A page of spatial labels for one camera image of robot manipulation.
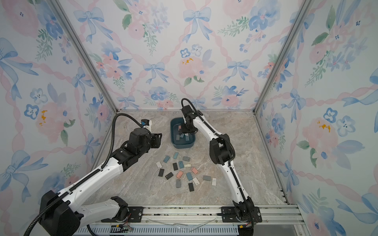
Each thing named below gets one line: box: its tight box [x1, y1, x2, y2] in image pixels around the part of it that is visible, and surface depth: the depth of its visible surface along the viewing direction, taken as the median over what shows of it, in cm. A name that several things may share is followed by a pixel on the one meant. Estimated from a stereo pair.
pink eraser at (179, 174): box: [176, 170, 184, 179], surface depth 89 cm
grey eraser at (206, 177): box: [202, 175, 212, 181], surface depth 88 cm
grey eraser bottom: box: [176, 178, 182, 188], surface depth 86 cm
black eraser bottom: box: [188, 182, 195, 192], surface depth 85 cm
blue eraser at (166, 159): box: [162, 155, 171, 164], surface depth 97 cm
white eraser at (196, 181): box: [192, 177, 201, 186], surface depth 87 cm
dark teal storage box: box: [170, 117, 195, 149], surface depth 105 cm
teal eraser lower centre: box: [186, 172, 193, 181], surface depth 90 cm
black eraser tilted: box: [164, 172, 174, 180], surface depth 89 cm
